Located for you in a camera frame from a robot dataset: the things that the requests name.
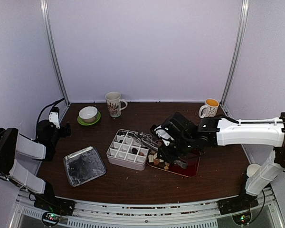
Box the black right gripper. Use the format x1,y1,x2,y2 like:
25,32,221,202
157,137,195,164

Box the red chocolate tray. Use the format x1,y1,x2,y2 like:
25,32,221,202
145,140,203,178

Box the metal serving tongs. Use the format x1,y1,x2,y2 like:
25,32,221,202
133,132,188,169

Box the bunny print tin lid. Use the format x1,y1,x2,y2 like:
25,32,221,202
63,146,106,187

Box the white divided tin box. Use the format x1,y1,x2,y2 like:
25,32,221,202
106,129,152,171

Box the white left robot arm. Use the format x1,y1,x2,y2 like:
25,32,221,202
0,120,71,211

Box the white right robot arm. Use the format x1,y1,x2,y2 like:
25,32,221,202
151,112,285,210

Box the white bowl green rim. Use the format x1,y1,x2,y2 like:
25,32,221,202
79,106,98,123

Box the beige floral mug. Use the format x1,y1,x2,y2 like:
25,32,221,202
105,92,128,118

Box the white mug yellow inside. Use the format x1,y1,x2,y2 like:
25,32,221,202
199,98,219,118

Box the dark bowl white inside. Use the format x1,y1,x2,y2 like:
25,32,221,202
246,163,261,178

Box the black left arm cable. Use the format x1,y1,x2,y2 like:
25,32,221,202
35,97,65,126

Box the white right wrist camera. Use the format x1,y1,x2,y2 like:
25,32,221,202
151,125,174,146

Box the metal front rail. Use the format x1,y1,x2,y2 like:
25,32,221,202
15,187,283,228

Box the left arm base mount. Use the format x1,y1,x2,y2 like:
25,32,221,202
34,198,76,227

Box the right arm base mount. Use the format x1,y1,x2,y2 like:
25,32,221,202
218,197,259,226

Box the left aluminium frame post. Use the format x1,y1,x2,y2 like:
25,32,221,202
40,0,70,106

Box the aluminium frame post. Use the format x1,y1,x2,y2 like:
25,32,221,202
220,0,249,107
40,0,70,106

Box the right aluminium frame post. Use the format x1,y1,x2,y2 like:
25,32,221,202
220,0,249,107

